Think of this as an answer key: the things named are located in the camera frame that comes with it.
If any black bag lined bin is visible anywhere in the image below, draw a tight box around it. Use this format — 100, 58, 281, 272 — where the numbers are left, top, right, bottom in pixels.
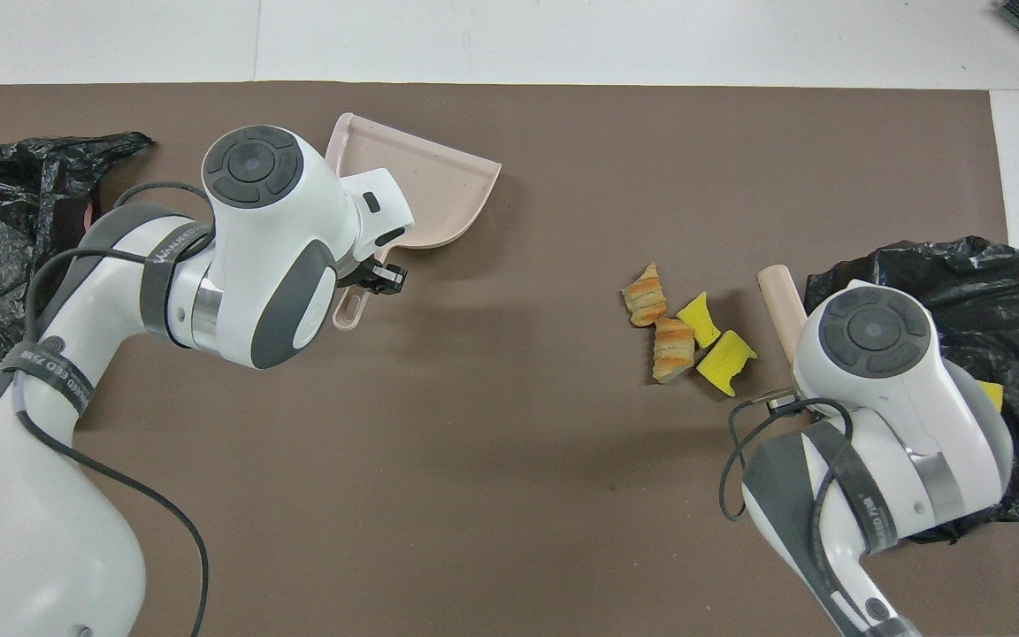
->
803, 236, 1019, 544

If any brown paper table mat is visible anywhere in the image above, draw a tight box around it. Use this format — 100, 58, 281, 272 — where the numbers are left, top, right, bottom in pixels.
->
0, 82, 1019, 637

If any small yellow green sponge piece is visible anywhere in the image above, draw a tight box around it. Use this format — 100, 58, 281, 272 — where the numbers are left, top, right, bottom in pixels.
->
676, 291, 723, 349

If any beige brush with black bristles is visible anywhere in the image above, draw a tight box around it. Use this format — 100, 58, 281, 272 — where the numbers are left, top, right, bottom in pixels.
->
757, 265, 811, 364

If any striped orange croissant piece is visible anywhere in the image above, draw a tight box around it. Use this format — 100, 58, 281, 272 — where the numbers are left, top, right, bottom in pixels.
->
622, 262, 669, 328
652, 317, 697, 386

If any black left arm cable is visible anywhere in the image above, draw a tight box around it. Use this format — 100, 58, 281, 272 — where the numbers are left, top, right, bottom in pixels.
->
14, 181, 211, 637

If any large yellow green sponge piece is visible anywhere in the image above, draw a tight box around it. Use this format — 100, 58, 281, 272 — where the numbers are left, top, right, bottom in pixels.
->
696, 330, 758, 397

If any beige plastic dustpan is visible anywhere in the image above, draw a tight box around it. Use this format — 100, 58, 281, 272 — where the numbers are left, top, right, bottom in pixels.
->
326, 112, 503, 333

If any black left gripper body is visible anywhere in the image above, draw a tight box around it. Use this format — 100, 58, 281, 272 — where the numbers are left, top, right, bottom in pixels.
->
333, 250, 410, 298

